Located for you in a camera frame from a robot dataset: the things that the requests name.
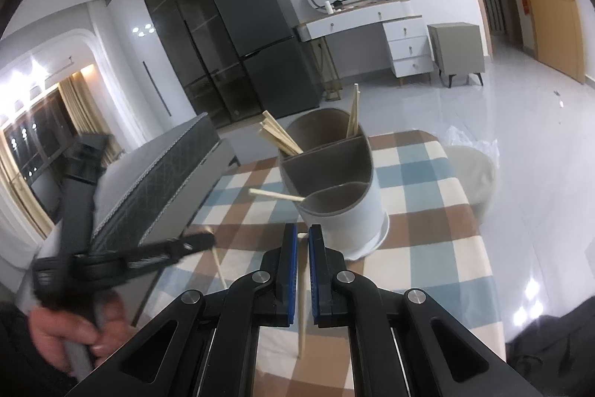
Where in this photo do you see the person's left hand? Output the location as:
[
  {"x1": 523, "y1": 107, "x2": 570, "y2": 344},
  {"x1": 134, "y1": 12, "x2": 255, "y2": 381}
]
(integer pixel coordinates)
[{"x1": 28, "y1": 293, "x2": 133, "y2": 374}]

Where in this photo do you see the checkered tablecloth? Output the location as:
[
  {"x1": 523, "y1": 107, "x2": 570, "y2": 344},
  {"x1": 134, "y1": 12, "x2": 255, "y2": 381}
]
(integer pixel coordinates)
[{"x1": 143, "y1": 130, "x2": 504, "y2": 396}]

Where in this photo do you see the grey quilted bed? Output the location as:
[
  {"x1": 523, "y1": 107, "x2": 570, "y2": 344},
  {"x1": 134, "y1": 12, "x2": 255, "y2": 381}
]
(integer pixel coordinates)
[{"x1": 33, "y1": 114, "x2": 237, "y2": 321}]

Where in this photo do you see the beige curtain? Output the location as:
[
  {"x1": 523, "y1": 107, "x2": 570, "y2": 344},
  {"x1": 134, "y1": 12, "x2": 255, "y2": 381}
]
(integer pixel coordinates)
[{"x1": 58, "y1": 71, "x2": 121, "y2": 161}]

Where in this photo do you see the white grey utensil holder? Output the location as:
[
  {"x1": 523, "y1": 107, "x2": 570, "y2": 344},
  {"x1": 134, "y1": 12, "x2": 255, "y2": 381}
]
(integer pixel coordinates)
[{"x1": 278, "y1": 108, "x2": 389, "y2": 261}]

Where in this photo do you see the white wardrobe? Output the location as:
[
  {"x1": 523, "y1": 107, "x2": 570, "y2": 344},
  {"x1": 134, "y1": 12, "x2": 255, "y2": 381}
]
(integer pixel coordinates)
[{"x1": 107, "y1": 0, "x2": 196, "y2": 137}]

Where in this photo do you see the white dressing desk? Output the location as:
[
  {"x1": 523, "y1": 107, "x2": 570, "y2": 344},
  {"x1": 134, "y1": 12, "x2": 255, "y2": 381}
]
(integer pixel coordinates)
[{"x1": 297, "y1": 0, "x2": 435, "y2": 99}]

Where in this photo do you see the grey nightstand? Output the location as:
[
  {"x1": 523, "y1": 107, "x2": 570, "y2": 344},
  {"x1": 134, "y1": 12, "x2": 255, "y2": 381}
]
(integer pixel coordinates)
[{"x1": 428, "y1": 22, "x2": 485, "y2": 89}]

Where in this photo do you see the dark grey refrigerator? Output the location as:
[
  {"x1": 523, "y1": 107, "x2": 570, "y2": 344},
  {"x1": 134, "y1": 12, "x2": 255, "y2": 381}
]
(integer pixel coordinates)
[{"x1": 214, "y1": 0, "x2": 322, "y2": 118}]

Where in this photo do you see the dark glass cabinet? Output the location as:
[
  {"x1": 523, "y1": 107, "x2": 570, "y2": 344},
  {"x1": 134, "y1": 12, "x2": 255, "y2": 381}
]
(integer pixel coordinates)
[{"x1": 144, "y1": 0, "x2": 260, "y2": 128}]

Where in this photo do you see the white bottle on desk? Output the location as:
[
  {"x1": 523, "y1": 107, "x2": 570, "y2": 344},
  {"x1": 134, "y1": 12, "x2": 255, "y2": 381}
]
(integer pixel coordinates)
[{"x1": 325, "y1": 0, "x2": 334, "y2": 15}]

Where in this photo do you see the yellow wooden door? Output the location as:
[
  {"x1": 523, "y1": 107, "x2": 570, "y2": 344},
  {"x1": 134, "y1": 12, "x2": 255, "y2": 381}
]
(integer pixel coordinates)
[{"x1": 527, "y1": 0, "x2": 585, "y2": 84}]

